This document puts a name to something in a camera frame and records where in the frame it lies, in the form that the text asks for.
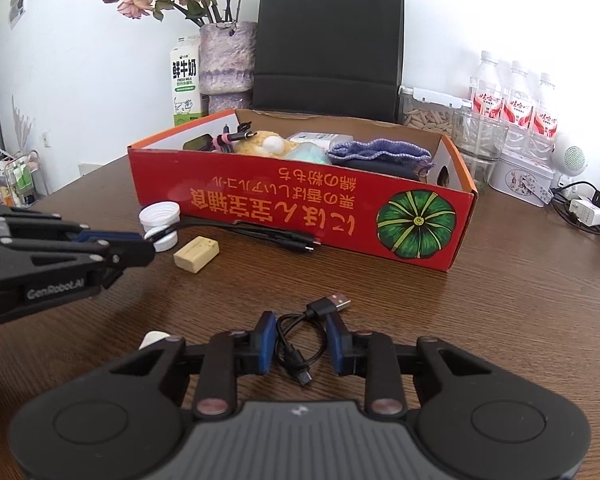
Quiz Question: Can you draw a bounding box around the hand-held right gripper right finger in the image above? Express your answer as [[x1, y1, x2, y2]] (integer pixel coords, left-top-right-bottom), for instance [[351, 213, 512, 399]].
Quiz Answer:
[[325, 317, 493, 416]]

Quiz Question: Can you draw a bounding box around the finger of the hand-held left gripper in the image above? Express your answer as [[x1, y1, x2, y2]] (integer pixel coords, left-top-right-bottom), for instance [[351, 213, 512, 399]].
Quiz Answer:
[[0, 204, 152, 243], [0, 236, 157, 289]]

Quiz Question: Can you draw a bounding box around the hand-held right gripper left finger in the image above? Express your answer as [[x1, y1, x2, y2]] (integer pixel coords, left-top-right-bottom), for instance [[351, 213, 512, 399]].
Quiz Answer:
[[107, 310, 277, 416]]

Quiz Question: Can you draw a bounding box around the black usb cable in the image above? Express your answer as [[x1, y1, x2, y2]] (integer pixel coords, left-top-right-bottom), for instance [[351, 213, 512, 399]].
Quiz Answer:
[[277, 296, 353, 388]]

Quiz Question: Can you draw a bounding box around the red cardboard box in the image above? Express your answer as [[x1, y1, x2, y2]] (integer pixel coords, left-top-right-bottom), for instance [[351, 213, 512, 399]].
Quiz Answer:
[[127, 108, 479, 273]]

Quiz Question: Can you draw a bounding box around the plush alpaca toy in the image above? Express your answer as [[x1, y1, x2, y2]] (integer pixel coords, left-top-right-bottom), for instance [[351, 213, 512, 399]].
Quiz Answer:
[[235, 130, 298, 157]]

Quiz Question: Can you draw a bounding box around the pale green bag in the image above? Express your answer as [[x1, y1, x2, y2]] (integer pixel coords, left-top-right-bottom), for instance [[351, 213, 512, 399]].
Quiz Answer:
[[287, 142, 333, 166]]

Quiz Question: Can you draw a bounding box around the clear container of pellets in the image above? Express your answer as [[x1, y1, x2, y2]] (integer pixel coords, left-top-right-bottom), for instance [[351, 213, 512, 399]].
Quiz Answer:
[[399, 85, 473, 133]]

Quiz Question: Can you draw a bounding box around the wide white jar lid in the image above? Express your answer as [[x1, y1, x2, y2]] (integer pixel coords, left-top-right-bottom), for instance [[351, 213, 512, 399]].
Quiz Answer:
[[139, 201, 182, 233]]

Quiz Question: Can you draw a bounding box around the beige eraser block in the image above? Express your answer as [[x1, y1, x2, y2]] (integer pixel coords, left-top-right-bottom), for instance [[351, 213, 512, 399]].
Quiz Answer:
[[173, 236, 220, 274]]

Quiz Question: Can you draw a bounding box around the white bottle cap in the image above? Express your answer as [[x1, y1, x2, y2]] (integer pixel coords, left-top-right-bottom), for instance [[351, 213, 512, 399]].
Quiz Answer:
[[139, 331, 171, 351]]

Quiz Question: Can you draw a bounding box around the white green milk carton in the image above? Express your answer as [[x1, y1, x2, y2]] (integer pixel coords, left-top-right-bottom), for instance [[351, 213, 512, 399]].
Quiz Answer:
[[170, 36, 202, 128]]

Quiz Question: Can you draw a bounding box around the purple textured vase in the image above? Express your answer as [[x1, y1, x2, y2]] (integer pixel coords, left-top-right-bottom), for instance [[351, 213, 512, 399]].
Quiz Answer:
[[199, 21, 258, 115]]

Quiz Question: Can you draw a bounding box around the clear glass cup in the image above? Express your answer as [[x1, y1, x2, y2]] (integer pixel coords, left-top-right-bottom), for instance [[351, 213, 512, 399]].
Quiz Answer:
[[450, 110, 510, 191]]

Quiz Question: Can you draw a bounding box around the white printed tin box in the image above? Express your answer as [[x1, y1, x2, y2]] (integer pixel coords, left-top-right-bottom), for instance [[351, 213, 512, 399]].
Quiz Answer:
[[487, 152, 556, 207]]

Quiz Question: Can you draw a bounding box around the white cube charger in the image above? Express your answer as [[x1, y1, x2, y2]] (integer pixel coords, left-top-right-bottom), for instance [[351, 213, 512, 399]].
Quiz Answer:
[[570, 197, 600, 227]]

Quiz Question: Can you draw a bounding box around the black paper bag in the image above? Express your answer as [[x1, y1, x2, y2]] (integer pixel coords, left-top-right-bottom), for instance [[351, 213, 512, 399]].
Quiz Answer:
[[252, 0, 406, 123]]

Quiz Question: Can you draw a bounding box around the clear water bottle red label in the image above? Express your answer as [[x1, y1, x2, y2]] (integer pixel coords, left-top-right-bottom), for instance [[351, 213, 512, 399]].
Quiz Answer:
[[527, 72, 561, 161], [500, 61, 533, 158], [467, 51, 503, 117]]

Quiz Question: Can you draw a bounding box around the white round robot speaker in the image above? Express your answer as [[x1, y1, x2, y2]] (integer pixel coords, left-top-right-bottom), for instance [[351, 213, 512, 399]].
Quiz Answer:
[[550, 146, 588, 191]]

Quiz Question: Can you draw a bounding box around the black charging cable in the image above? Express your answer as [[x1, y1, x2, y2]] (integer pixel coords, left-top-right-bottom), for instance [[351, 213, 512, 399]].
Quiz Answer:
[[145, 220, 322, 257]]

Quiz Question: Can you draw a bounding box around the wall poster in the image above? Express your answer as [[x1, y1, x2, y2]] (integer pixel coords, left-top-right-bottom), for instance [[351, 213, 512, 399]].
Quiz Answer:
[[7, 0, 31, 28]]

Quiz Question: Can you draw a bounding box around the black cable tangle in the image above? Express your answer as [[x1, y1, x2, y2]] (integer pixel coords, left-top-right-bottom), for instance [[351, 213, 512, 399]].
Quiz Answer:
[[550, 182, 600, 237]]

